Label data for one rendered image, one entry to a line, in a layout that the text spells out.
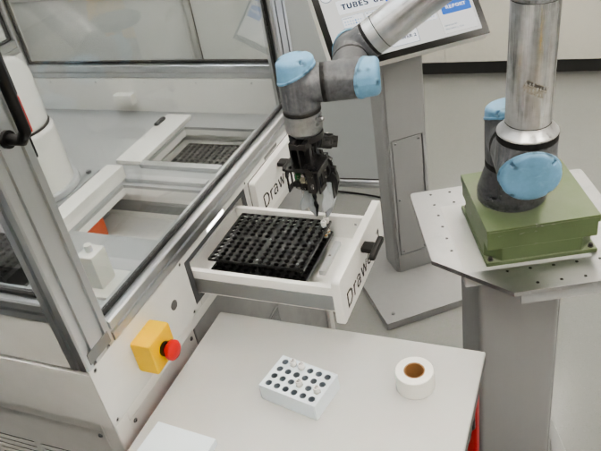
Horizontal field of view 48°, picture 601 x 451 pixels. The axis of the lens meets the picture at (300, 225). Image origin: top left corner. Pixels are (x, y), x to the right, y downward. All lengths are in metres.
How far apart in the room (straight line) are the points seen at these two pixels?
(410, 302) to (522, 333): 0.88
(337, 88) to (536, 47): 0.35
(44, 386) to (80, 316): 0.21
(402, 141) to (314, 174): 1.09
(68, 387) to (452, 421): 0.68
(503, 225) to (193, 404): 0.75
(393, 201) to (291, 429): 1.39
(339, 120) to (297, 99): 1.91
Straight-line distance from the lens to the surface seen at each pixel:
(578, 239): 1.58
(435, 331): 2.49
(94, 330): 1.21
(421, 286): 2.62
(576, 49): 4.32
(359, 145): 3.22
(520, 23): 1.25
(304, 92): 1.27
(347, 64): 1.27
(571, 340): 2.49
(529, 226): 1.51
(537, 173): 1.35
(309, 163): 1.33
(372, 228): 1.45
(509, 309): 1.69
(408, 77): 2.31
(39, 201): 1.07
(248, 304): 1.73
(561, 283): 1.52
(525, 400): 1.93
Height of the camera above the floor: 1.73
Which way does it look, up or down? 34 degrees down
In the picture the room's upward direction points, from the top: 10 degrees counter-clockwise
